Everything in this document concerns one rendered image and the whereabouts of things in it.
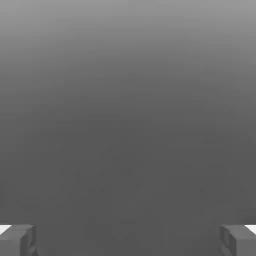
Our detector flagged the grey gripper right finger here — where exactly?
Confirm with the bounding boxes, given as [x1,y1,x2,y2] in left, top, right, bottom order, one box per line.
[218,224,256,256]

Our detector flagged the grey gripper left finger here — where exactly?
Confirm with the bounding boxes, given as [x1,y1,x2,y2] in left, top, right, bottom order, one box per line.
[0,223,39,256]

